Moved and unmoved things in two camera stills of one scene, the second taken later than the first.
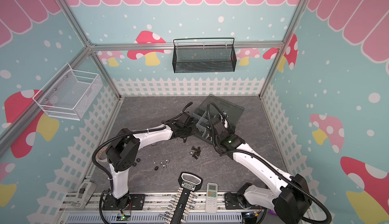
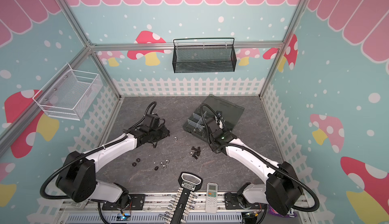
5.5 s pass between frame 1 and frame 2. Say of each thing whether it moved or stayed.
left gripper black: moved
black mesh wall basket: stayed
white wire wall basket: stayed
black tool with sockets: stayed
